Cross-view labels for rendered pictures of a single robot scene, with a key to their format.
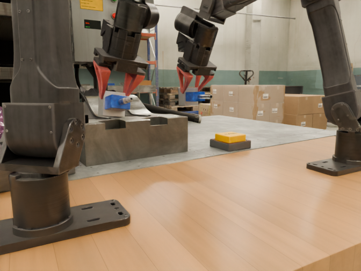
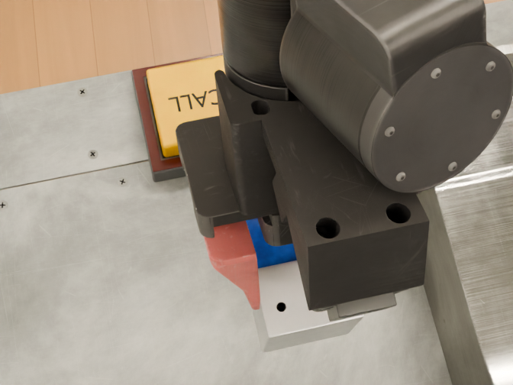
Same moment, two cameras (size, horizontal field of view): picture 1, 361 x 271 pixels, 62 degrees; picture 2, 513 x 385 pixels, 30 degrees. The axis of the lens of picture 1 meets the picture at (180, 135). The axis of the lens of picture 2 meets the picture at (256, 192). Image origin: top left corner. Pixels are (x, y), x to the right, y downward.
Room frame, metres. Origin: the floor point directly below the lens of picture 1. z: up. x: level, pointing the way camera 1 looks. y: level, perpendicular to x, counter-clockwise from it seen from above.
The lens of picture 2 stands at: (1.05, -0.03, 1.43)
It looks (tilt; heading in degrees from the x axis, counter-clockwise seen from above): 71 degrees down; 192
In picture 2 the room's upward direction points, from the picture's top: 8 degrees clockwise
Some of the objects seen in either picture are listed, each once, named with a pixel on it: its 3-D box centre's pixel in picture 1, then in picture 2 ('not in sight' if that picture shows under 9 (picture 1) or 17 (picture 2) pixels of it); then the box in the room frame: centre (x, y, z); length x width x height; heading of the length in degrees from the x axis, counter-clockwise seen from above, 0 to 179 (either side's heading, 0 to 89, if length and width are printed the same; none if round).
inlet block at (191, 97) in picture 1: (197, 96); (282, 218); (0.90, -0.05, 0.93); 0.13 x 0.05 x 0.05; 32
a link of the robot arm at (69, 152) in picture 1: (40, 144); not in sight; (0.35, 0.17, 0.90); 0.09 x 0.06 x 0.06; 76
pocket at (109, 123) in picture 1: (112, 129); not in sight; (0.67, 0.15, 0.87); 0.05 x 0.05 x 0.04; 32
